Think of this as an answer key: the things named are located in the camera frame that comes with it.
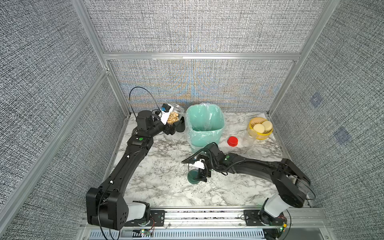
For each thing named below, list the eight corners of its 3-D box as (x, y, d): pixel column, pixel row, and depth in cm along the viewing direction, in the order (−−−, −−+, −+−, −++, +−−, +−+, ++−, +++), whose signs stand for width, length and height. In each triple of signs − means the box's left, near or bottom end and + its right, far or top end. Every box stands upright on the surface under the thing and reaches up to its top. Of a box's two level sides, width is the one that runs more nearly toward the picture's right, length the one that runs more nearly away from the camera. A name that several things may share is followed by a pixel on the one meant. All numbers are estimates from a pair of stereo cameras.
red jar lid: (231, 148, 102) (232, 145, 99) (225, 141, 105) (226, 138, 103) (238, 143, 104) (239, 141, 102) (232, 137, 107) (233, 134, 105)
